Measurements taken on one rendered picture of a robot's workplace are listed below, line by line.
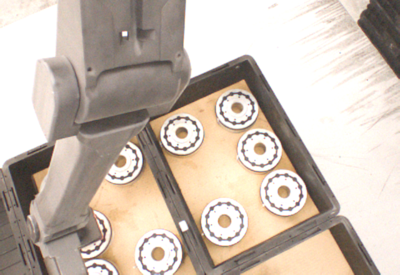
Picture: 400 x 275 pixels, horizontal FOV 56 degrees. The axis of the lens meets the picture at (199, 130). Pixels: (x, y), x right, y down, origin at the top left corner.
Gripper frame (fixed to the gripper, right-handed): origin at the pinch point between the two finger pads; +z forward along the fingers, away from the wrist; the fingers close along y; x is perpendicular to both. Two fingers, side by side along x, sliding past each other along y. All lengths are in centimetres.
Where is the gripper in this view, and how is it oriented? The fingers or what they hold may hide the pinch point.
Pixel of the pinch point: (85, 234)
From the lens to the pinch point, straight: 87.0
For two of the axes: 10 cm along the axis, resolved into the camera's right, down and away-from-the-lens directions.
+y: 9.0, -4.2, 0.9
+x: -4.2, -8.6, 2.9
